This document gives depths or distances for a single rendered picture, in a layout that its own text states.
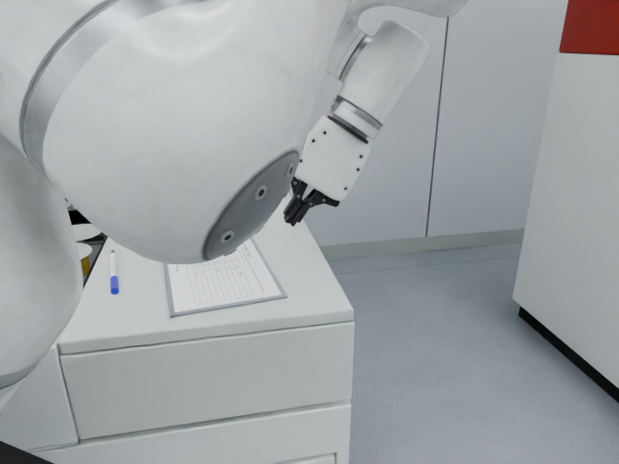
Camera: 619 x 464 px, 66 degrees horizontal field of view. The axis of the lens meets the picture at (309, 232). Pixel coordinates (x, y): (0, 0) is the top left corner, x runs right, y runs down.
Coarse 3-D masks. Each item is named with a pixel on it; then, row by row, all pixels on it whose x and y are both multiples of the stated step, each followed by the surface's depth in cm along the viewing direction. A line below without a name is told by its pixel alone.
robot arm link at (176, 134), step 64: (128, 0) 20; (192, 0) 22; (256, 0) 20; (320, 0) 22; (64, 64) 19; (128, 64) 19; (192, 64) 19; (256, 64) 19; (320, 64) 23; (64, 128) 19; (128, 128) 19; (192, 128) 19; (256, 128) 20; (64, 192) 22; (128, 192) 19; (192, 192) 19; (256, 192) 21; (192, 256) 22
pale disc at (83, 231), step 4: (80, 224) 105; (84, 224) 105; (88, 224) 105; (76, 228) 102; (80, 228) 102; (84, 228) 102; (88, 228) 102; (92, 228) 102; (96, 228) 102; (76, 232) 101; (80, 232) 101; (84, 232) 101; (88, 232) 101; (92, 232) 101; (96, 232) 101; (100, 232) 101; (76, 236) 99; (80, 236) 99; (84, 236) 99; (88, 236) 99; (92, 236) 99; (76, 240) 96
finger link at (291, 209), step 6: (294, 180) 74; (294, 186) 74; (294, 192) 74; (294, 198) 75; (288, 204) 76; (294, 204) 75; (300, 204) 75; (288, 210) 75; (294, 210) 75; (288, 216) 75; (288, 222) 75
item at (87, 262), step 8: (72, 224) 105; (80, 240) 96; (88, 240) 96; (96, 240) 96; (104, 240) 97; (96, 248) 93; (88, 256) 90; (96, 256) 90; (88, 264) 86; (88, 272) 84
